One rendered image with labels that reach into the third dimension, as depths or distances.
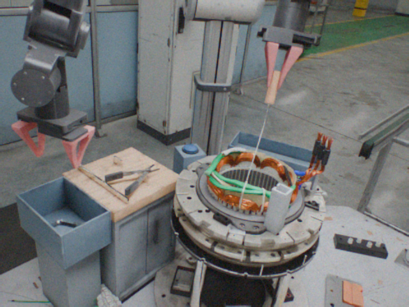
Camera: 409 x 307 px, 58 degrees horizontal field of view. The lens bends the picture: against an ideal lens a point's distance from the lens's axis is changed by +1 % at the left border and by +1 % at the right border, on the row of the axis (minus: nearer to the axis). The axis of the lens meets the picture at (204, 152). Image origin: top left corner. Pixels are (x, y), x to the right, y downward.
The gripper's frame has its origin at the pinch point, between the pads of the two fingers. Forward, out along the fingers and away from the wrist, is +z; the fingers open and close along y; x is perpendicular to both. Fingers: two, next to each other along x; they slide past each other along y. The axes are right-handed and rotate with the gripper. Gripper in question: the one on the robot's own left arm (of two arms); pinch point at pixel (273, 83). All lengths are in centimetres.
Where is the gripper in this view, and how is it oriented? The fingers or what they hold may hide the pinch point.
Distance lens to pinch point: 70.0
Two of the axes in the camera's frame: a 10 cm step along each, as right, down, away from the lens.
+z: -2.2, 9.6, 1.5
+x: 0.9, -1.4, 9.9
